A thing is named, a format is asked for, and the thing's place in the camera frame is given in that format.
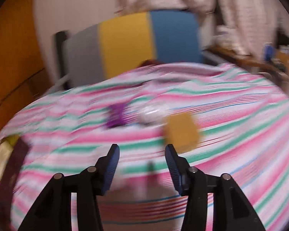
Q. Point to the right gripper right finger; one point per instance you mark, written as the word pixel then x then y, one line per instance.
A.
pixel 231 208

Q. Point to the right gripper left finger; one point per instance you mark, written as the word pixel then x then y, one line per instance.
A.
pixel 52 208

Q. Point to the striped pink green bedsheet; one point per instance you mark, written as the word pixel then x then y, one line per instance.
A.
pixel 243 121

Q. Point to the wooden wardrobe panels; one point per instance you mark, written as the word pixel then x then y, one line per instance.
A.
pixel 23 76

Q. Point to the wooden side shelf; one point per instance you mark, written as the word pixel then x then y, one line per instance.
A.
pixel 249 63

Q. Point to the grey yellow blue headboard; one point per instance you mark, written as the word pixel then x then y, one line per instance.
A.
pixel 117 45

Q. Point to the black rolled mat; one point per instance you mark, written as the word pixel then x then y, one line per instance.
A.
pixel 59 39

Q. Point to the pink patterned curtain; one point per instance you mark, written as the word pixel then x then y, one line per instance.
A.
pixel 243 26

